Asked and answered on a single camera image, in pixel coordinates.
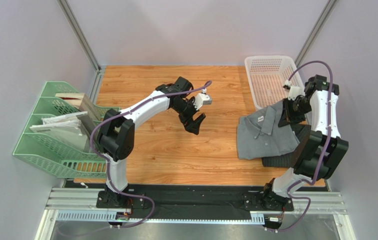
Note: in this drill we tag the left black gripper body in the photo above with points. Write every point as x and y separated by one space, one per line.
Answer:
186 110

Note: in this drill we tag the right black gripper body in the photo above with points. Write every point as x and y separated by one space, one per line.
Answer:
286 117

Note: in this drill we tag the grey long sleeve shirt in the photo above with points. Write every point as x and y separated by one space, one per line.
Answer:
258 134

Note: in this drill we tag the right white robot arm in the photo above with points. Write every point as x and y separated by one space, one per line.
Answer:
320 151

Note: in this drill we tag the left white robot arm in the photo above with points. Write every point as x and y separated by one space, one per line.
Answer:
113 139

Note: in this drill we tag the dark striped folded shirt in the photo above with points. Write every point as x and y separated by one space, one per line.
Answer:
284 161

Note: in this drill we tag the white plastic basket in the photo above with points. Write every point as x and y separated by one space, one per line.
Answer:
266 76

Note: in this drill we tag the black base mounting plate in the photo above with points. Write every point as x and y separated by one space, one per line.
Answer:
196 202

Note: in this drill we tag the papers in file rack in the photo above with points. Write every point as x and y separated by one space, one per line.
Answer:
73 129

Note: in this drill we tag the green plastic file rack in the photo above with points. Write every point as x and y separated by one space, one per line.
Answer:
49 154

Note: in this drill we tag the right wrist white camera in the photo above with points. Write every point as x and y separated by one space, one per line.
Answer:
293 91

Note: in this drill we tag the wrist white camera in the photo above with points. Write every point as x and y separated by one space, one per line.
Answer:
293 91
201 99

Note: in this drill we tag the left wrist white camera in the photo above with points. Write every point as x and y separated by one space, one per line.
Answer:
201 99

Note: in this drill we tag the aluminium front frame rail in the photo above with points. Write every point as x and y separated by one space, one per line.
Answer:
318 214

